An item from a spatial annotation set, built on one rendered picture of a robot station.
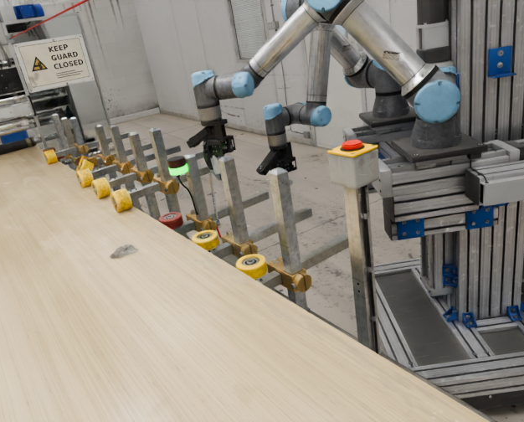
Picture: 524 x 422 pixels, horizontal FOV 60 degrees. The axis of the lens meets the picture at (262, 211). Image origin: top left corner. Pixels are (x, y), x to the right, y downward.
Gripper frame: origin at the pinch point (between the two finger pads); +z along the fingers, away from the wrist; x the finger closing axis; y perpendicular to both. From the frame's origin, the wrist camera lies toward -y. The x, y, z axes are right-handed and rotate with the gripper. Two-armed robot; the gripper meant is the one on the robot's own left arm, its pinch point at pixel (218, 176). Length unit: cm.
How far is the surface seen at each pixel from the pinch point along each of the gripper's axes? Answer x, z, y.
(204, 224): -9.7, 14.3, -1.9
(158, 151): 0.1, -8.3, -27.4
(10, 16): 76, -78, -232
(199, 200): -7.8, 6.2, -3.6
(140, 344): -68, 11, 32
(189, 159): -8.0, -8.7, -3.7
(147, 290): -52, 11, 16
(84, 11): 500, -122, -721
